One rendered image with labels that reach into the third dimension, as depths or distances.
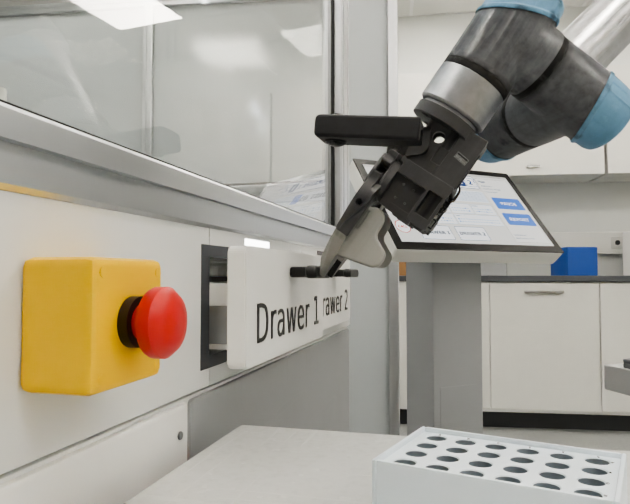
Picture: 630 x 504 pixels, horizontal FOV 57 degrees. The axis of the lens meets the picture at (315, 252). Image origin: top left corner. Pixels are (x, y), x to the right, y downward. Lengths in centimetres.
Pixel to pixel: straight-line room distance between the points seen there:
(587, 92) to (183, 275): 44
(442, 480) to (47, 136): 29
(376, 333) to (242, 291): 178
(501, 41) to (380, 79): 178
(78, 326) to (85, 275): 3
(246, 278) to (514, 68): 34
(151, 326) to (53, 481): 11
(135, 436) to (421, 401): 118
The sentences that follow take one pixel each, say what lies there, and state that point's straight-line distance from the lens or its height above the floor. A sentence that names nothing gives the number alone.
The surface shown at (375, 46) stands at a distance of 244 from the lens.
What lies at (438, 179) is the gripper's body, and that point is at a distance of 60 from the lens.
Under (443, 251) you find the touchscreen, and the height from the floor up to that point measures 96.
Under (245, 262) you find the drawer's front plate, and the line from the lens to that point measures 52.
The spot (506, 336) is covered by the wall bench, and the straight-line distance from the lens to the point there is 363.
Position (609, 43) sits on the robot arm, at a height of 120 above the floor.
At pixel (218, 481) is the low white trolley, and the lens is 43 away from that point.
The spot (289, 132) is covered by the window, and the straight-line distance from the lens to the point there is 87.
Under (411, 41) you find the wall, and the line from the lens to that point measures 459.
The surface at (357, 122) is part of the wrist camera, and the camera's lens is 63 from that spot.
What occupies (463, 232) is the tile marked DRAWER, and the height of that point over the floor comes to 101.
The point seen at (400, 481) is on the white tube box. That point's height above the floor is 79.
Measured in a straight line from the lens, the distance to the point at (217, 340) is 55.
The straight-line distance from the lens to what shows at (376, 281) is 227.
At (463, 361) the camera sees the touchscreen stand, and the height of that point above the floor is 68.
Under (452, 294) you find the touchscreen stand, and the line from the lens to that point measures 153.
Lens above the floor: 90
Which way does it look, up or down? 2 degrees up
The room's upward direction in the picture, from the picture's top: straight up
